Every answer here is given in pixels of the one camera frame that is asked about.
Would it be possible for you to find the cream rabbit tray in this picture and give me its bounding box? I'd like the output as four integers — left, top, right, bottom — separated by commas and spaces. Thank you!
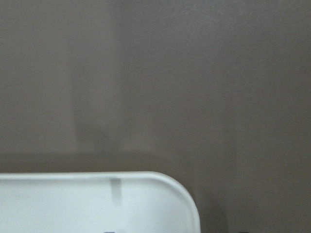
0, 171, 201, 233

